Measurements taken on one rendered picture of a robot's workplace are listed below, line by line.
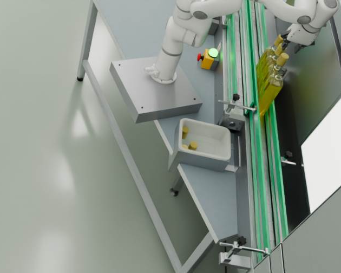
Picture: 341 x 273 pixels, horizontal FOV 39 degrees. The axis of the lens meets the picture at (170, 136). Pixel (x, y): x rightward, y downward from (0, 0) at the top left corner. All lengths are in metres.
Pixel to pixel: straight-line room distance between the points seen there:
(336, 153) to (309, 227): 0.70
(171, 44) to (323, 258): 1.28
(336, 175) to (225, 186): 0.51
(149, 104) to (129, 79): 0.16
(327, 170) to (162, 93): 0.80
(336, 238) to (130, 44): 1.66
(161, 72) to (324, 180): 0.86
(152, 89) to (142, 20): 0.54
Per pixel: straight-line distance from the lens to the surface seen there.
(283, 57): 2.01
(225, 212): 1.94
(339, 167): 1.69
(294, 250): 1.10
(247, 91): 2.15
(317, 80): 1.97
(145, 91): 2.10
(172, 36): 2.01
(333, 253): 0.97
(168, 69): 2.12
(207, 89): 2.32
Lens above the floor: 2.31
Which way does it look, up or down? 49 degrees down
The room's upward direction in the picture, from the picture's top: 25 degrees clockwise
